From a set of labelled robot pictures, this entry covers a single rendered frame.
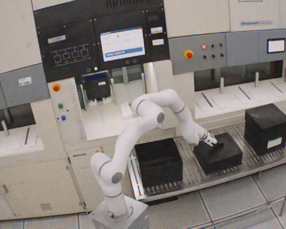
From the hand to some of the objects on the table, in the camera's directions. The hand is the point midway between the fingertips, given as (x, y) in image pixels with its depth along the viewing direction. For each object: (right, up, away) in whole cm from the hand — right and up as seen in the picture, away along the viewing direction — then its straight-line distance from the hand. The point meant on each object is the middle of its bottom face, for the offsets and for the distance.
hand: (217, 144), depth 223 cm
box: (+44, -1, +13) cm, 46 cm away
